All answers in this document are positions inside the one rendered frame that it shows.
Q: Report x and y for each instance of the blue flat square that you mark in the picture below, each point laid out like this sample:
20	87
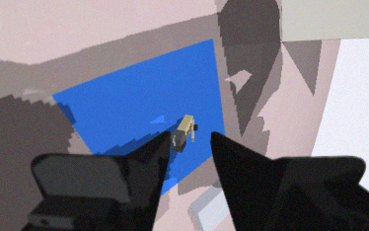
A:
119	112

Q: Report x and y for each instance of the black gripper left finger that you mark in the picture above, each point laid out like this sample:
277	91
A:
135	179

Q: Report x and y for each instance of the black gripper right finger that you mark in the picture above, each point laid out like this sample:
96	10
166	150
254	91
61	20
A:
256	187

